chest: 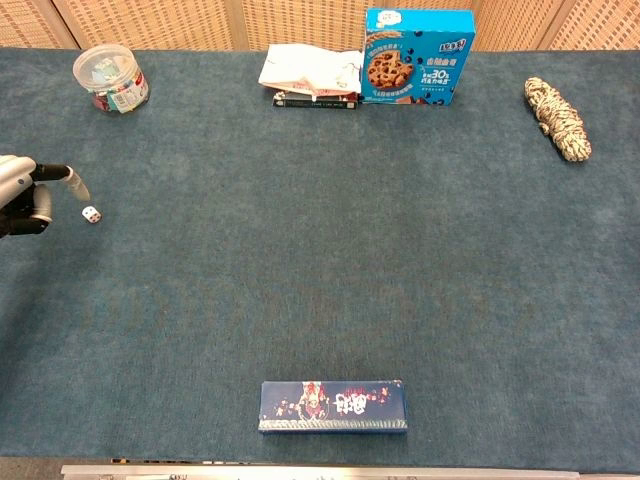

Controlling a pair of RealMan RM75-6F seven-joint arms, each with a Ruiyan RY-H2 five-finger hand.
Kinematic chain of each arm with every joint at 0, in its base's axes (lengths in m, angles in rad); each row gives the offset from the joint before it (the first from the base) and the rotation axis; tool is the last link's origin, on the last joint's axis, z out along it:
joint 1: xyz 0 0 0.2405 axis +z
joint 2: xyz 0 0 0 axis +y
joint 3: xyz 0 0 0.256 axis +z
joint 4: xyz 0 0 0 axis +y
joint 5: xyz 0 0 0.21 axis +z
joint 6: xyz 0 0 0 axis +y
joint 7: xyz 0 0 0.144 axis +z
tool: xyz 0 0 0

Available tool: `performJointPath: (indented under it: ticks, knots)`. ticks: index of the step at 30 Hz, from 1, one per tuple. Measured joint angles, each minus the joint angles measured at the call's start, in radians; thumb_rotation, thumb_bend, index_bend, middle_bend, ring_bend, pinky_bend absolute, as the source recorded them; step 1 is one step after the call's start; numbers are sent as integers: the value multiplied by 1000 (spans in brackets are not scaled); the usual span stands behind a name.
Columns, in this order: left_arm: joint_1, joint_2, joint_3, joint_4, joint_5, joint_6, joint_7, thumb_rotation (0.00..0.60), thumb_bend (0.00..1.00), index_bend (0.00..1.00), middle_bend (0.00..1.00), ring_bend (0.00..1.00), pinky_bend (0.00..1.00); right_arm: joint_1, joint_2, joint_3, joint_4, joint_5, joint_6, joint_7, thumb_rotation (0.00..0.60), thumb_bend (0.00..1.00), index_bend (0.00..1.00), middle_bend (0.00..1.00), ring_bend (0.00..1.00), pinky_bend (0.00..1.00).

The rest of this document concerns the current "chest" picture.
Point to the small white die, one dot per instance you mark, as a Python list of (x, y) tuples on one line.
[(91, 215)]

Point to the teal felt table mat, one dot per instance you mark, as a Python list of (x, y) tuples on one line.
[(320, 260)]

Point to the blue cookie box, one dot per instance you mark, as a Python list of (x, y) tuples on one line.
[(415, 57)]

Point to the woven rattan screen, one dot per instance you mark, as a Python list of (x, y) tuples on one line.
[(200, 22)]

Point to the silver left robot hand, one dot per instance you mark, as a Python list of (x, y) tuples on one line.
[(20, 192)]

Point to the long dark blue box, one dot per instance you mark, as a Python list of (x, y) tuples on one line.
[(332, 407)]

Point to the black book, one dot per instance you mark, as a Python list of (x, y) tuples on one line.
[(315, 103)]

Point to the clear plastic candy jar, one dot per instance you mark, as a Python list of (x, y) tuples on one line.
[(111, 77)]

